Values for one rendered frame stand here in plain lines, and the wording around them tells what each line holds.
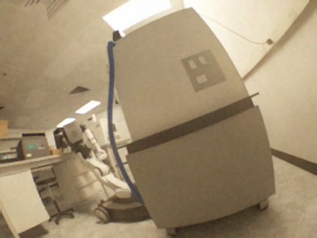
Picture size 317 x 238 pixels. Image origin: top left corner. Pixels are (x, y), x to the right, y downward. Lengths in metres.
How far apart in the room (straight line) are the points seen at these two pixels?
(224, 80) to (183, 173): 0.52
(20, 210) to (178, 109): 1.78
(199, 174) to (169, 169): 0.16
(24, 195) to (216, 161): 1.78
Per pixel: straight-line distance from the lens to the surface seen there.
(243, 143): 0.70
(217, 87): 0.69
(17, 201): 1.72
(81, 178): 2.10
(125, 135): 5.86
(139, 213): 1.32
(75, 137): 1.76
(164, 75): 0.72
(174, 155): 0.66
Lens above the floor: 0.72
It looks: 7 degrees up
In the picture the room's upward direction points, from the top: 20 degrees counter-clockwise
